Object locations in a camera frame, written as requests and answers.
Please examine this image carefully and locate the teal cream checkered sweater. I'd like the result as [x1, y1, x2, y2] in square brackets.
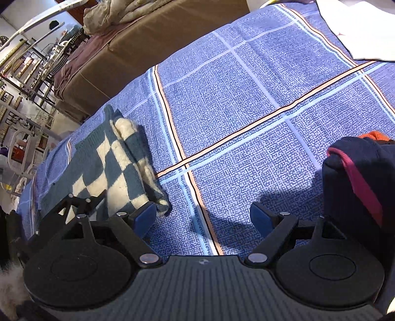
[40, 105, 172, 218]

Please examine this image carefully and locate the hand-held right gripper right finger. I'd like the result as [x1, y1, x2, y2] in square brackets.
[245, 201, 349, 267]

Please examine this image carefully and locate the blue plaid bed sheet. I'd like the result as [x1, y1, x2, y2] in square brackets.
[17, 2, 395, 257]

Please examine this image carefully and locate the brown sofa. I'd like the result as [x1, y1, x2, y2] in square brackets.
[54, 0, 250, 119]

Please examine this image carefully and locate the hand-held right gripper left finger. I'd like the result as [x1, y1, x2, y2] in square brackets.
[60, 202, 163, 268]

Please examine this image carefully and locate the metal storage rack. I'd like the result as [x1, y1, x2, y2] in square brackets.
[0, 19, 84, 108]

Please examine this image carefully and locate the white cloth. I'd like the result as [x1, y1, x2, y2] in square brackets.
[315, 0, 395, 61]

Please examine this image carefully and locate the white curved pole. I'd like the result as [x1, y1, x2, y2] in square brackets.
[0, 0, 85, 54]

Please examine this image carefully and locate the white metal frame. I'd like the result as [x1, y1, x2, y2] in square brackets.
[0, 102, 56, 198]

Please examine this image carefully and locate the navy garment with orange trim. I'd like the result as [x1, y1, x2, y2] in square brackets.
[321, 130, 395, 309]

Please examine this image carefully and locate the cream crumpled blanket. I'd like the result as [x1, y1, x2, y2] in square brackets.
[83, 0, 167, 35]

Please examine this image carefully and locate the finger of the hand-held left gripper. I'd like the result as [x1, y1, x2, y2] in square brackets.
[29, 193, 108, 244]

